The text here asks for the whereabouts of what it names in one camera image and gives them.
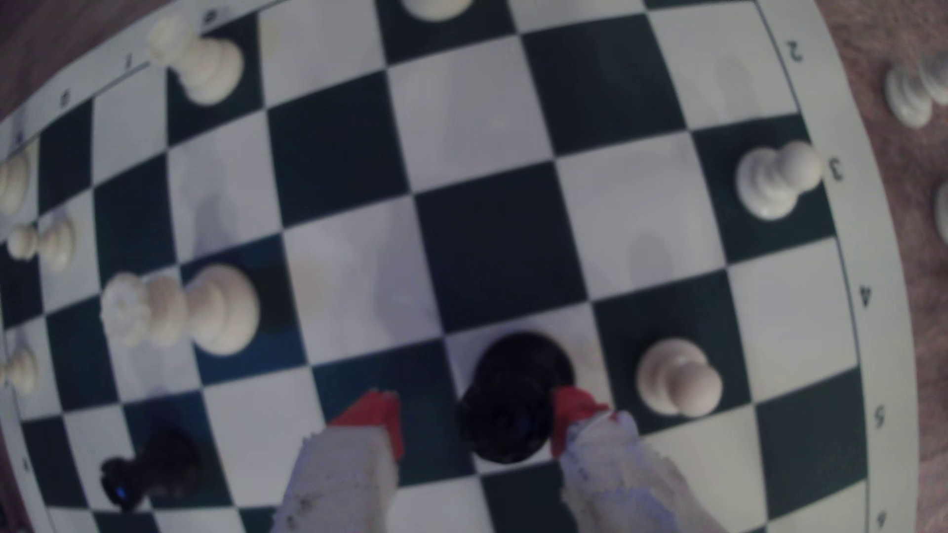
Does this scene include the white rook chess piece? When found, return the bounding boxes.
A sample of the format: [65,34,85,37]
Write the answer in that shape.
[400,0,475,22]
[147,15,245,107]

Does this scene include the black rook chess piece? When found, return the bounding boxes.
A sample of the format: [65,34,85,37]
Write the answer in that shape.
[455,332,577,466]

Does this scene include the white pawn chess piece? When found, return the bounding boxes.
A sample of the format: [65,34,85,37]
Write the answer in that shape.
[0,344,40,395]
[885,52,948,130]
[735,141,825,222]
[635,338,724,419]
[6,217,77,272]

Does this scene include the black pawn lower left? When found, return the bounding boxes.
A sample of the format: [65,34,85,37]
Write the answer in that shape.
[100,428,204,513]

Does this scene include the white king chess piece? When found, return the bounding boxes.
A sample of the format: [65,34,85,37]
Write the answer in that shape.
[0,152,34,217]

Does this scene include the white queen chess piece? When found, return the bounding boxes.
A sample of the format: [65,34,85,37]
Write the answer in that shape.
[100,264,262,357]

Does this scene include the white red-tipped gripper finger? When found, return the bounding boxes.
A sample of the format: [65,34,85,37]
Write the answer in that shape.
[270,390,406,533]
[550,385,730,533]

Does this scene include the green and white chessboard mat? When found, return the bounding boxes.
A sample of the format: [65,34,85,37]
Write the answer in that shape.
[0,0,923,533]

